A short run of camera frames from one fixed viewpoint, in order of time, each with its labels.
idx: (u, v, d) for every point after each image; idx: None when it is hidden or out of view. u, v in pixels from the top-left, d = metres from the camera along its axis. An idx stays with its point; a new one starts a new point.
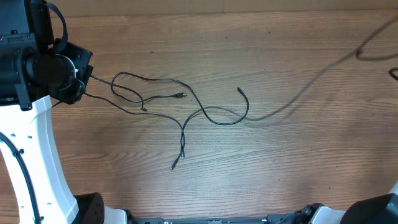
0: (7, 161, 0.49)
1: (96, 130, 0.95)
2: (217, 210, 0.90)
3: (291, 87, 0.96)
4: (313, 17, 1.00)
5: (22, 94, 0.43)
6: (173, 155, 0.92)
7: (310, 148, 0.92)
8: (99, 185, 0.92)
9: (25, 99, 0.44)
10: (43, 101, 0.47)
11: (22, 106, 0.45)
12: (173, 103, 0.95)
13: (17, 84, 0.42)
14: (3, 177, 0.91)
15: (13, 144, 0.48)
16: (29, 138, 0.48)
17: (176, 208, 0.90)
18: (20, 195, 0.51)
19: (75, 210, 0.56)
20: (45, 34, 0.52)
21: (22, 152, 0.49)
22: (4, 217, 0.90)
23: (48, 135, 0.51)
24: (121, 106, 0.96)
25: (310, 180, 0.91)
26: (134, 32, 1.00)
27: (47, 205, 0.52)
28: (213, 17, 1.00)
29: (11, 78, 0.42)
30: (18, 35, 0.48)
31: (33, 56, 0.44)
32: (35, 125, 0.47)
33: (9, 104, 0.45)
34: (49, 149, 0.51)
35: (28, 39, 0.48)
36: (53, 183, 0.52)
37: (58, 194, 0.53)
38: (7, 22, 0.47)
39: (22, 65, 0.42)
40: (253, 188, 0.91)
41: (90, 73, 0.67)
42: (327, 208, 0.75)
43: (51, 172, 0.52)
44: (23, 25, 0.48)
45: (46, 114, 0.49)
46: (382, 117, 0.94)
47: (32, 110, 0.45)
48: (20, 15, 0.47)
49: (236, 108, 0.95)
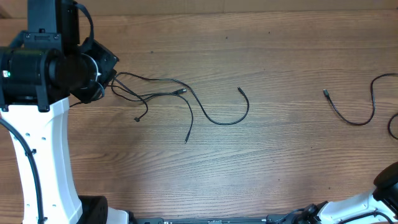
0: (20, 160, 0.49)
1: (96, 130, 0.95)
2: (217, 210, 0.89)
3: (291, 87, 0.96)
4: (313, 17, 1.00)
5: (41, 95, 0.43)
6: (173, 155, 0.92)
7: (310, 148, 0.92)
8: (99, 186, 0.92)
9: (43, 101, 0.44)
10: (61, 104, 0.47)
11: (40, 107, 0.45)
12: (173, 103, 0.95)
13: (38, 86, 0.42)
14: (3, 177, 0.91)
15: (27, 144, 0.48)
16: (43, 139, 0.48)
17: (176, 208, 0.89)
18: (27, 193, 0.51)
19: (79, 212, 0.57)
20: (71, 34, 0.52)
21: (34, 151, 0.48)
22: (3, 217, 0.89)
23: (62, 137, 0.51)
24: (121, 106, 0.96)
25: (310, 180, 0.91)
26: (134, 32, 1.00)
27: (52, 206, 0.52)
28: (213, 18, 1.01)
29: (32, 79, 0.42)
30: (45, 34, 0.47)
31: (56, 59, 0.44)
32: (50, 127, 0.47)
33: (27, 102, 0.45)
34: (60, 150, 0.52)
35: (55, 39, 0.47)
36: (61, 184, 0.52)
37: (64, 196, 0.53)
38: (36, 20, 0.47)
39: (45, 68, 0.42)
40: (253, 188, 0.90)
41: (113, 77, 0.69)
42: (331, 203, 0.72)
43: (60, 173, 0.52)
44: (50, 25, 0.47)
45: (61, 116, 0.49)
46: (382, 117, 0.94)
47: (50, 112, 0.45)
48: (50, 14, 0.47)
49: (236, 108, 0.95)
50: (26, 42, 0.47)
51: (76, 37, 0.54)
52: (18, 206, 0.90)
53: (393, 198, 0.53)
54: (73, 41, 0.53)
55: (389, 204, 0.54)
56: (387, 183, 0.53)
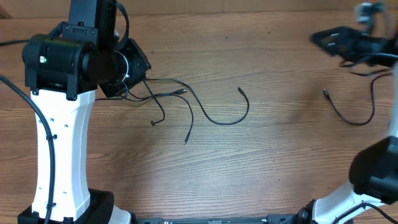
0: (40, 144, 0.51)
1: (96, 130, 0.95)
2: (217, 210, 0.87)
3: (291, 87, 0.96)
4: (311, 17, 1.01)
5: (72, 84, 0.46)
6: (173, 155, 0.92)
7: (310, 148, 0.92)
8: (99, 186, 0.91)
9: (73, 90, 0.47)
10: (87, 94, 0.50)
11: (68, 96, 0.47)
12: (173, 103, 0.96)
13: (70, 74, 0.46)
14: (3, 177, 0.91)
15: (49, 128, 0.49)
16: (65, 127, 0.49)
17: (176, 208, 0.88)
18: (41, 176, 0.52)
19: (86, 203, 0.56)
20: (107, 32, 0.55)
21: (55, 136, 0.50)
22: (3, 217, 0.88)
23: (83, 127, 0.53)
24: (121, 106, 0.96)
25: (310, 180, 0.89)
26: (134, 32, 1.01)
27: (62, 193, 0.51)
28: (213, 18, 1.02)
29: (67, 68, 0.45)
30: (83, 27, 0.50)
31: (90, 52, 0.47)
32: (74, 116, 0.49)
33: (56, 89, 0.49)
34: (79, 140, 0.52)
35: (91, 33, 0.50)
36: (74, 172, 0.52)
37: (76, 185, 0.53)
38: (77, 14, 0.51)
39: (79, 58, 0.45)
40: (253, 188, 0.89)
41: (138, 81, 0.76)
42: (318, 201, 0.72)
43: (75, 161, 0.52)
44: (89, 19, 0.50)
45: (86, 108, 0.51)
46: (382, 117, 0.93)
47: (76, 101, 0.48)
48: (91, 10, 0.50)
49: (236, 108, 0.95)
50: (64, 32, 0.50)
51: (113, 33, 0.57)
52: (18, 206, 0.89)
53: (376, 190, 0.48)
54: (109, 38, 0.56)
55: (372, 193, 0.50)
56: (364, 177, 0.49)
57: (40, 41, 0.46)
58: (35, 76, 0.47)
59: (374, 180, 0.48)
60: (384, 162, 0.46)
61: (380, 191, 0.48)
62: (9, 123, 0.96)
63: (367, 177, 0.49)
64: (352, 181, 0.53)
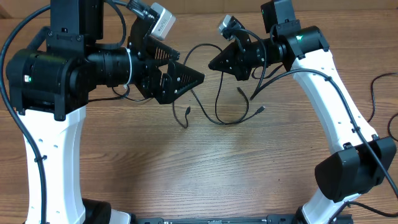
0: (31, 163, 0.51)
1: (96, 130, 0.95)
2: (217, 210, 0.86)
3: (291, 87, 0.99)
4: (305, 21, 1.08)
5: (60, 104, 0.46)
6: (173, 155, 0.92)
7: (310, 148, 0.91)
8: (99, 186, 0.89)
9: (61, 111, 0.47)
10: (78, 112, 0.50)
11: (56, 116, 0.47)
12: (173, 104, 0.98)
13: (57, 94, 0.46)
14: (3, 177, 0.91)
15: (38, 150, 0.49)
16: (55, 147, 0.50)
17: (176, 208, 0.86)
18: (34, 194, 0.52)
19: (82, 218, 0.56)
20: (96, 32, 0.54)
21: (45, 157, 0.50)
22: (3, 217, 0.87)
23: (74, 145, 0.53)
24: (120, 105, 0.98)
25: (310, 180, 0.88)
26: None
27: (55, 212, 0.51)
28: (214, 18, 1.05)
29: (53, 87, 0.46)
30: (67, 35, 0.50)
31: (78, 68, 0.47)
32: (63, 136, 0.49)
33: (45, 108, 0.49)
34: (71, 157, 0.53)
35: (77, 40, 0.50)
36: (66, 191, 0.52)
37: (69, 202, 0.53)
38: (58, 20, 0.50)
39: (66, 77, 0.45)
40: (253, 188, 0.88)
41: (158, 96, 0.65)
42: (306, 208, 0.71)
43: (67, 178, 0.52)
44: (73, 25, 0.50)
45: (76, 126, 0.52)
46: (383, 117, 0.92)
47: (65, 121, 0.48)
48: (72, 14, 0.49)
49: (236, 108, 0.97)
50: (49, 40, 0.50)
51: (102, 33, 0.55)
52: (18, 206, 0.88)
53: (347, 193, 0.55)
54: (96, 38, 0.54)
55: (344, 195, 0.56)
56: (337, 191, 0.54)
57: (25, 58, 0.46)
58: (20, 94, 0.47)
59: (346, 190, 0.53)
60: (348, 177, 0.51)
61: (351, 191, 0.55)
62: (9, 122, 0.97)
63: (339, 191, 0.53)
64: (324, 189, 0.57)
